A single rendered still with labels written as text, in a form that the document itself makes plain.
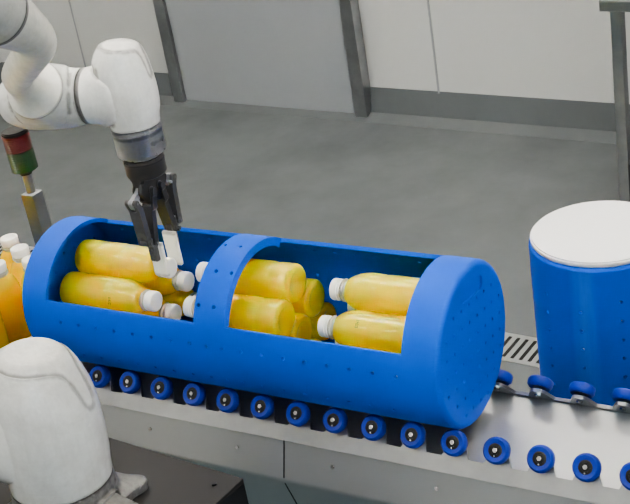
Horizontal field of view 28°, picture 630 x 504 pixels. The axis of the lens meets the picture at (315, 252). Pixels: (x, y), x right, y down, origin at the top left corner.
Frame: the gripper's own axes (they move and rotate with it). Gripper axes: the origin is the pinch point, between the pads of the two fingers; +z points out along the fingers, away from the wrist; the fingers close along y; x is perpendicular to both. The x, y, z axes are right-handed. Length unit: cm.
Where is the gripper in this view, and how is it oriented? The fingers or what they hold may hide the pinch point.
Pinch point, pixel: (166, 253)
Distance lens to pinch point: 236.8
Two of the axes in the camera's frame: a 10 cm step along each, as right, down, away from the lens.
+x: -8.6, -1.0, 5.0
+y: 4.8, -4.6, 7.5
